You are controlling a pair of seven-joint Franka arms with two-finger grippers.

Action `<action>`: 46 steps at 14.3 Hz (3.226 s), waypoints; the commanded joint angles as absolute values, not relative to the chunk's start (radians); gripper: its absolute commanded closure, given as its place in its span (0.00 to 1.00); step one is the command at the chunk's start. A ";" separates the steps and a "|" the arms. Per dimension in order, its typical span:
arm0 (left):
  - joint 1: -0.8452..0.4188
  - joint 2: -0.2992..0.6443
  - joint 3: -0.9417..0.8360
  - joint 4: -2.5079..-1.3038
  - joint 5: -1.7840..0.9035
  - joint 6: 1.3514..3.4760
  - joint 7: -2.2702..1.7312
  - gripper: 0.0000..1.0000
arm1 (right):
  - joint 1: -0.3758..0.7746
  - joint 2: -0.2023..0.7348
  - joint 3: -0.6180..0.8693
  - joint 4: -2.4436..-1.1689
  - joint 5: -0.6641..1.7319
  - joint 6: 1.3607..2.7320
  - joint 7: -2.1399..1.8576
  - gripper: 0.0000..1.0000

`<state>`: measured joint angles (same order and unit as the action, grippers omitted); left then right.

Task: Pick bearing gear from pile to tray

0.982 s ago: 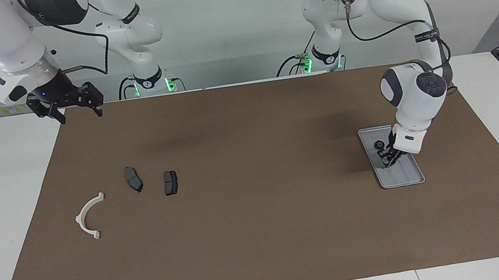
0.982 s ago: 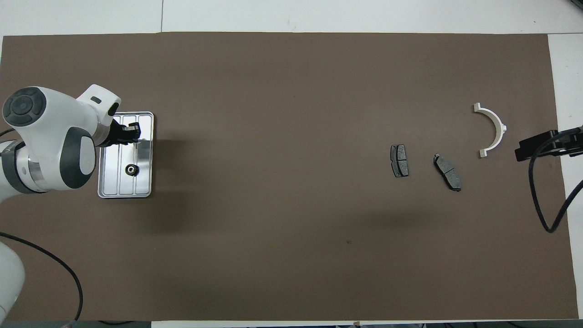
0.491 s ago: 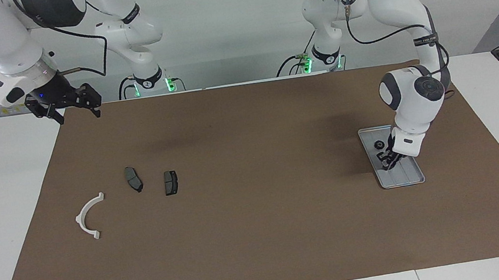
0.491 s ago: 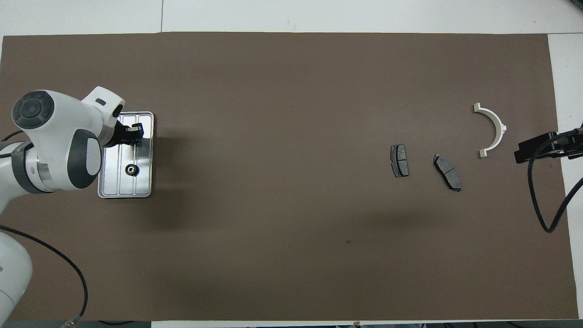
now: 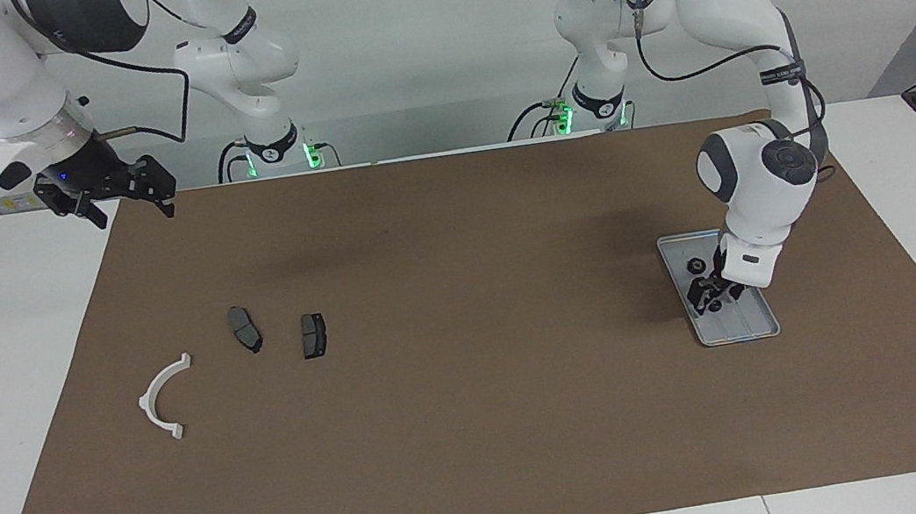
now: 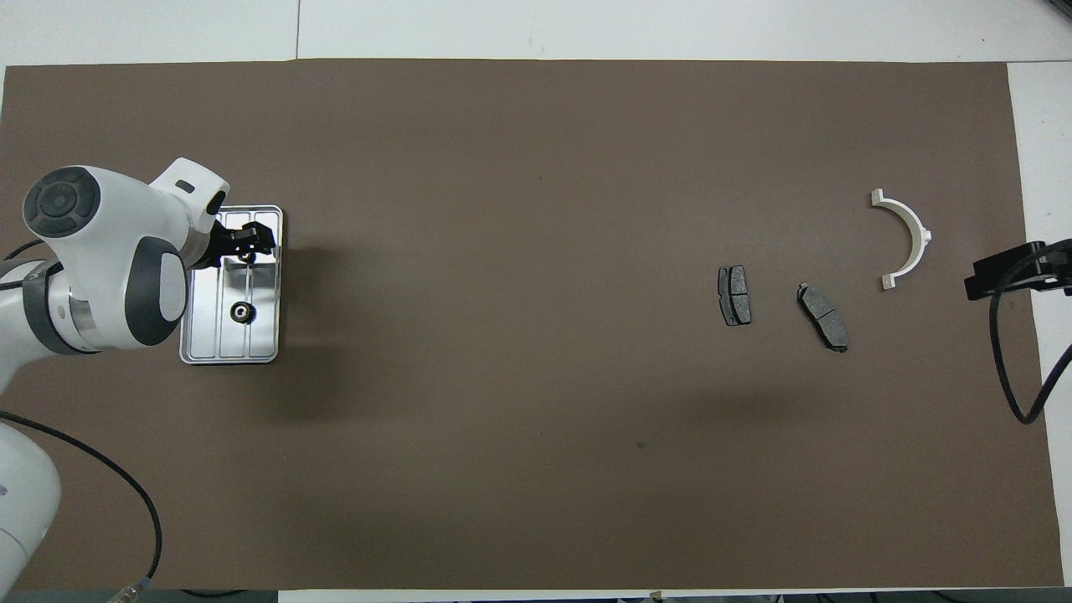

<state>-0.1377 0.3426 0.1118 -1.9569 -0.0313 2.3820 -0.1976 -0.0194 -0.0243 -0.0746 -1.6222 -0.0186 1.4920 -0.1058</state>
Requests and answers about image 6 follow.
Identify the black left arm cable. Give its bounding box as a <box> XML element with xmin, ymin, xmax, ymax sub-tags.
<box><xmin>0</xmin><ymin>409</ymin><xmax>163</xmax><ymax>602</ymax></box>

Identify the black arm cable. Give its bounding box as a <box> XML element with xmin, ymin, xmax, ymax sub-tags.
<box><xmin>0</xmin><ymin>409</ymin><xmax>163</xmax><ymax>602</ymax></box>
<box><xmin>989</xmin><ymin>247</ymin><xmax>1072</xmax><ymax>425</ymax></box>

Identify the brown table mat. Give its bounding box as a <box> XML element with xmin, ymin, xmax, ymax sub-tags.
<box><xmin>0</xmin><ymin>59</ymin><xmax>1064</xmax><ymax>590</ymax></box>

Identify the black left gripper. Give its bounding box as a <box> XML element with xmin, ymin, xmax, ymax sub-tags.
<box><xmin>197</xmin><ymin>219</ymin><xmax>278</xmax><ymax>269</ymax></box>

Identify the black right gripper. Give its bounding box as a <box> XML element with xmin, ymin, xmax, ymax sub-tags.
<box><xmin>965</xmin><ymin>240</ymin><xmax>1072</xmax><ymax>301</ymax></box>

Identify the white curved plastic bracket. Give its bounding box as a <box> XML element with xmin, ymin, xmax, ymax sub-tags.
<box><xmin>870</xmin><ymin>188</ymin><xmax>932</xmax><ymax>291</ymax></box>

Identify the curved dark brake pad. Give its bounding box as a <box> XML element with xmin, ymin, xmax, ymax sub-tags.
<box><xmin>796</xmin><ymin>282</ymin><xmax>849</xmax><ymax>353</ymax></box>

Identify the rectangular dark brake pad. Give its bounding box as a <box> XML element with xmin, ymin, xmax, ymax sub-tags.
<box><xmin>717</xmin><ymin>265</ymin><xmax>752</xmax><ymax>327</ymax></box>

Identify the grey metal tray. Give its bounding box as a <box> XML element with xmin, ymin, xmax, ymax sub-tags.
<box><xmin>179</xmin><ymin>205</ymin><xmax>284</xmax><ymax>365</ymax></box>

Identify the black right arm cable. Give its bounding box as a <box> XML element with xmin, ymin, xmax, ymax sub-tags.
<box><xmin>989</xmin><ymin>247</ymin><xmax>1072</xmax><ymax>425</ymax></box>

